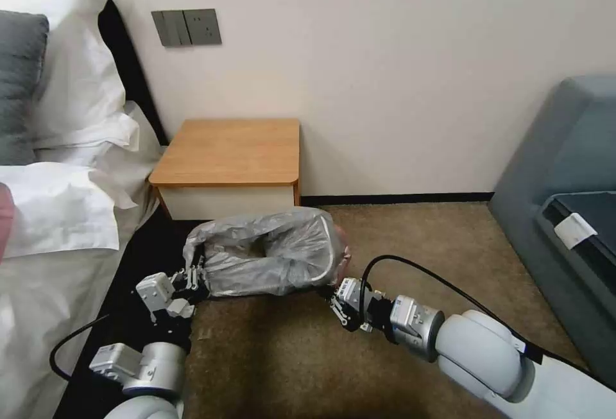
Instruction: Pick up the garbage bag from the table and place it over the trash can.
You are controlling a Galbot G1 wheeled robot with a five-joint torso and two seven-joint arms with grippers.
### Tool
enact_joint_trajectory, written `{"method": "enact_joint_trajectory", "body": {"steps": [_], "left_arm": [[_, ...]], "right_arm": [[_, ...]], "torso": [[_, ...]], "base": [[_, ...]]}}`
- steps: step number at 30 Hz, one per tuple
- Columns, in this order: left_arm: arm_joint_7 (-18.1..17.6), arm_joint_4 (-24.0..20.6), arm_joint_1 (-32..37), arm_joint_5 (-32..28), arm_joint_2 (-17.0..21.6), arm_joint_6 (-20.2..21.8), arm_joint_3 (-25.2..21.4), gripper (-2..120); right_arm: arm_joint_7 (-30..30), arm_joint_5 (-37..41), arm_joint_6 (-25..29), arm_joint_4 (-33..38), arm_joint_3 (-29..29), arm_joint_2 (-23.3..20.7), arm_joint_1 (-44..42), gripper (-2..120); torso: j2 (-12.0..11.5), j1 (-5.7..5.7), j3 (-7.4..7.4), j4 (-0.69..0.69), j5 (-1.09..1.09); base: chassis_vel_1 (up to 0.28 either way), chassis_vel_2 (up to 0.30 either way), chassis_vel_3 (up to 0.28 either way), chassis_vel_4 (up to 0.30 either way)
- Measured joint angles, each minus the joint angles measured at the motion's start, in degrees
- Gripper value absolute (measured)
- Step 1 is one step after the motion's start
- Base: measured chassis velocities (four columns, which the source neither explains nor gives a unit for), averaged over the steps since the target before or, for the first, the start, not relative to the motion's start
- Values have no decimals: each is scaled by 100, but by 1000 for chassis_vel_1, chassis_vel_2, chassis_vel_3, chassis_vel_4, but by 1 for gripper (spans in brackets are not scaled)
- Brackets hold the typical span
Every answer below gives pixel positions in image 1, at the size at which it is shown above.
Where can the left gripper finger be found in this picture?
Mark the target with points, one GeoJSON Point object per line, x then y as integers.
{"type": "Point", "coordinates": [188, 277]}
{"type": "Point", "coordinates": [200, 270]}

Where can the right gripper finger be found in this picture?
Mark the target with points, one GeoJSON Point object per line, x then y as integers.
{"type": "Point", "coordinates": [347, 317]}
{"type": "Point", "coordinates": [331, 294]}

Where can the grey plastic garbage bag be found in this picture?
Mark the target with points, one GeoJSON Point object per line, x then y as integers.
{"type": "Point", "coordinates": [289, 241]}

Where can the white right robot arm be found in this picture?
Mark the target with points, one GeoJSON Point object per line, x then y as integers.
{"type": "Point", "coordinates": [481, 356]}

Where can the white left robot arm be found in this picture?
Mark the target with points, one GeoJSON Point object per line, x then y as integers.
{"type": "Point", "coordinates": [154, 366]}

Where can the pink trash can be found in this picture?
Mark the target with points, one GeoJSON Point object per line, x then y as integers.
{"type": "Point", "coordinates": [344, 253]}

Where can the black bed base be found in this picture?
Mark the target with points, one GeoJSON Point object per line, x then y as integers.
{"type": "Point", "coordinates": [120, 303]}

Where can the black baseboard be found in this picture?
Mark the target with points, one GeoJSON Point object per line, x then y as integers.
{"type": "Point", "coordinates": [394, 198]}

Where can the wooden nightstand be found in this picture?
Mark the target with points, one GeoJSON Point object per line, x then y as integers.
{"type": "Point", "coordinates": [231, 154]}

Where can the white bed sheet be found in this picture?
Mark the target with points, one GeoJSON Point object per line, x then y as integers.
{"type": "Point", "coordinates": [43, 318]}

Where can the pink cloth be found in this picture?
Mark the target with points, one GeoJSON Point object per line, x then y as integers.
{"type": "Point", "coordinates": [6, 221]}

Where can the black headboard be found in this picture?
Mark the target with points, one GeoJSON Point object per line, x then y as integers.
{"type": "Point", "coordinates": [135, 77]}

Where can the white paper label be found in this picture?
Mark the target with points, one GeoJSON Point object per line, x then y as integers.
{"type": "Point", "coordinates": [575, 230]}

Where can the grey-blue sofa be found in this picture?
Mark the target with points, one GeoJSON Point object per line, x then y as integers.
{"type": "Point", "coordinates": [553, 159]}

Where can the dark sofa seat cushion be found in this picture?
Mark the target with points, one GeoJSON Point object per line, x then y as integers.
{"type": "Point", "coordinates": [597, 226]}

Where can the large white pillow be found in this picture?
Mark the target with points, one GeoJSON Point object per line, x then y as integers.
{"type": "Point", "coordinates": [72, 53]}

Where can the dark grey cushion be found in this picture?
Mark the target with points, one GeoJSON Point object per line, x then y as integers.
{"type": "Point", "coordinates": [19, 82]}

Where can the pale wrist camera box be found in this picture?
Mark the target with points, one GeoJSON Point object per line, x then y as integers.
{"type": "Point", "coordinates": [351, 293]}
{"type": "Point", "coordinates": [155, 290]}

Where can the grey wall switch plate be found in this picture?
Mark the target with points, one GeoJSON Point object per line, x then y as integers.
{"type": "Point", "coordinates": [169, 28]}

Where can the grey wall outlet plate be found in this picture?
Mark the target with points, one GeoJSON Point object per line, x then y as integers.
{"type": "Point", "coordinates": [206, 26]}

